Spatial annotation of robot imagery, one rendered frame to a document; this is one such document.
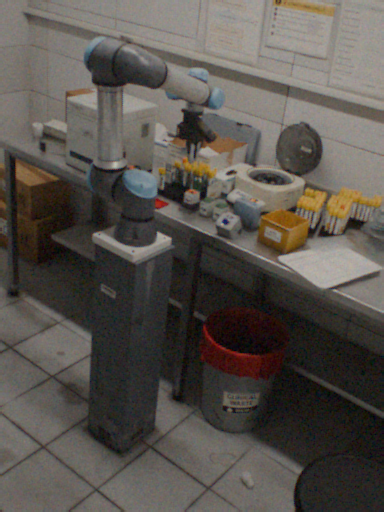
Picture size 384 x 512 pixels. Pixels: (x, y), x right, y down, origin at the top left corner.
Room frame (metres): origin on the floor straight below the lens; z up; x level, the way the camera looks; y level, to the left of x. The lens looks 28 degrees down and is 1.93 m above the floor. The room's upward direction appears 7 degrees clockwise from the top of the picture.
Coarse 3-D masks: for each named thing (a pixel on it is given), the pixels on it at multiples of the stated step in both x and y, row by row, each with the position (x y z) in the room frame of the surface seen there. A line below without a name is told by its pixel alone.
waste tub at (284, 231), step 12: (264, 216) 2.13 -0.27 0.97; (276, 216) 2.19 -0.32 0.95; (288, 216) 2.19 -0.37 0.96; (300, 216) 2.16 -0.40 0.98; (264, 228) 2.10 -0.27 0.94; (276, 228) 2.07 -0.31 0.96; (288, 228) 2.18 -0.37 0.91; (300, 228) 2.09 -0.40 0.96; (264, 240) 2.10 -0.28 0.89; (276, 240) 2.06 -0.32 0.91; (288, 240) 2.04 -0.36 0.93; (300, 240) 2.10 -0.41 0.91; (288, 252) 2.05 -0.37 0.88
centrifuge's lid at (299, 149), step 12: (288, 132) 2.68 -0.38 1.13; (300, 132) 2.66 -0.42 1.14; (312, 132) 2.56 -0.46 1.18; (276, 144) 2.67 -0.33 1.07; (288, 144) 2.69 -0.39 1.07; (300, 144) 2.66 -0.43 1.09; (312, 144) 2.62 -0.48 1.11; (288, 156) 2.67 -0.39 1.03; (300, 156) 2.64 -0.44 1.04; (312, 156) 2.60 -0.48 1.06; (288, 168) 2.63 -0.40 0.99; (300, 168) 2.61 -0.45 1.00; (312, 168) 2.53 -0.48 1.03
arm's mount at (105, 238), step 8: (104, 232) 1.99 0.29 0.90; (112, 232) 2.00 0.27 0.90; (96, 240) 1.95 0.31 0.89; (104, 240) 1.93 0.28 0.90; (112, 240) 1.94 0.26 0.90; (160, 240) 1.98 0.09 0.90; (168, 240) 2.00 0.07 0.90; (112, 248) 1.91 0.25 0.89; (120, 248) 1.89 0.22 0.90; (128, 248) 1.89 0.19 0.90; (136, 248) 1.90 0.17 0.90; (144, 248) 1.91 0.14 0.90; (152, 248) 1.93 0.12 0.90; (160, 248) 1.96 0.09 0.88; (128, 256) 1.86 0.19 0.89; (136, 256) 1.86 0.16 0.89; (144, 256) 1.89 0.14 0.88
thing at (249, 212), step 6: (240, 198) 2.27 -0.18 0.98; (234, 204) 2.26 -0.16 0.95; (240, 204) 2.24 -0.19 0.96; (246, 204) 2.22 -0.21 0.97; (252, 204) 2.22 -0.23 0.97; (258, 204) 2.23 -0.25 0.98; (234, 210) 2.25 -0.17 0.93; (240, 210) 2.24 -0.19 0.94; (246, 210) 2.22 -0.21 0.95; (252, 210) 2.20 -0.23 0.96; (258, 210) 2.21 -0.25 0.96; (240, 216) 2.23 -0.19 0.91; (246, 216) 2.21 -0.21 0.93; (252, 216) 2.20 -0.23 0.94; (258, 216) 2.22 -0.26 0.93; (246, 222) 2.21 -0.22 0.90; (252, 222) 2.19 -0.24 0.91; (258, 222) 2.22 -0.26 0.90; (246, 228) 2.20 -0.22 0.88; (252, 228) 2.20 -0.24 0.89
